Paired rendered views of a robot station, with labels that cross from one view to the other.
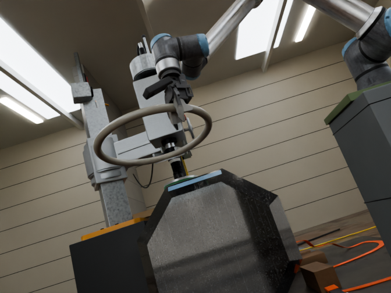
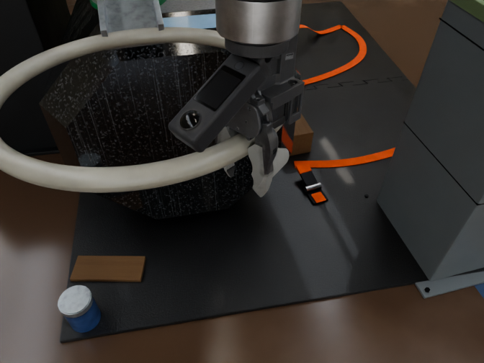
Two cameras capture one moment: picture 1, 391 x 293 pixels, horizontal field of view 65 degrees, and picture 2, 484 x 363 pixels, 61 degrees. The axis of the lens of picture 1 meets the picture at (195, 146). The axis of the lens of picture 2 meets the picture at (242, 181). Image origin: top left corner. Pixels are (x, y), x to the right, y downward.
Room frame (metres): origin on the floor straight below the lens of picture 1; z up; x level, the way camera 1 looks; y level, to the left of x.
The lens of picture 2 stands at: (0.60, 0.13, 1.29)
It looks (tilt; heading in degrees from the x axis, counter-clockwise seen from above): 46 degrees down; 346
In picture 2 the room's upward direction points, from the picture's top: straight up
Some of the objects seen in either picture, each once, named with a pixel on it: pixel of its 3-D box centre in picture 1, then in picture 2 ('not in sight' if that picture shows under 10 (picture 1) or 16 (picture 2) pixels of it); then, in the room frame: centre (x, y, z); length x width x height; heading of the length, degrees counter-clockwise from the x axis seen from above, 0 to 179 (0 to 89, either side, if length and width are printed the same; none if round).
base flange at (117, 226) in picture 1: (120, 228); not in sight; (2.57, 0.80, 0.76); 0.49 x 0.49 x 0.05; 86
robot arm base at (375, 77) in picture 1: (375, 82); not in sight; (1.38, -0.90, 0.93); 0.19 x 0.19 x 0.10
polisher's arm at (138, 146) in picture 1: (125, 153); not in sight; (2.55, 0.60, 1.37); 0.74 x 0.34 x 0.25; 84
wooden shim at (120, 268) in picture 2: not in sight; (109, 268); (1.50, 0.40, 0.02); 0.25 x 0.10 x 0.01; 75
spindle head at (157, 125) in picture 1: (162, 117); not in sight; (1.92, 0.15, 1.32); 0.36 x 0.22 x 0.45; 0
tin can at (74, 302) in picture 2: not in sight; (80, 309); (1.33, 0.48, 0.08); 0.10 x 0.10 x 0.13
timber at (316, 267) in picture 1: (319, 276); (288, 125); (2.07, -0.48, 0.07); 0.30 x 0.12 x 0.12; 2
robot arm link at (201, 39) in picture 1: (192, 48); not in sight; (1.06, -0.11, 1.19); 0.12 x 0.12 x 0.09; 11
